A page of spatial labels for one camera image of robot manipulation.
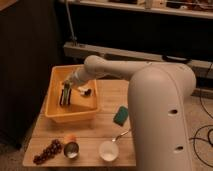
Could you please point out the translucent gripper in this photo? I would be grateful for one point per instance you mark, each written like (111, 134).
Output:
(71, 80)

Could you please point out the green pepper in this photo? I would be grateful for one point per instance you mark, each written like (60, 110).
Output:
(66, 91)

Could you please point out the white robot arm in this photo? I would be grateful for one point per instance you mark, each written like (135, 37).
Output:
(156, 94)

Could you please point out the yellow plastic tray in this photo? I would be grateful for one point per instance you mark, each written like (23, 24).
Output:
(80, 107)

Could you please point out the white dish brush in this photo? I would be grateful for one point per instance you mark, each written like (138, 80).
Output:
(85, 91)

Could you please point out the metal shelf pole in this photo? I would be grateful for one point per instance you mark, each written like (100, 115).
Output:
(73, 37)

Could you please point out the green sponge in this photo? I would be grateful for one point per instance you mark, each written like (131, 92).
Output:
(121, 116)

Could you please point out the orange fruit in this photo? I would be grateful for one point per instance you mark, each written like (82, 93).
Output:
(69, 138)

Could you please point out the small metal cup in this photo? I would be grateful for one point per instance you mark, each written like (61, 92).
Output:
(71, 150)

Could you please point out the bunch of dark grapes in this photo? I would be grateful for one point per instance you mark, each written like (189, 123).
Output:
(48, 153)

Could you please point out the white plastic cup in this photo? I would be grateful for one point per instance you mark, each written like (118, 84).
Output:
(108, 151)

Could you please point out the black object on shelf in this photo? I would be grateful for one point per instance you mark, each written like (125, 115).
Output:
(174, 60)

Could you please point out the lower white shelf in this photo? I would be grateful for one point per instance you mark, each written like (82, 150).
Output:
(202, 69)

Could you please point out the white shelf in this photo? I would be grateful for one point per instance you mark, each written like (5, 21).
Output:
(129, 7)
(202, 69)

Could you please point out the upper white shelf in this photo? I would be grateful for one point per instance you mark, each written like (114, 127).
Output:
(129, 7)

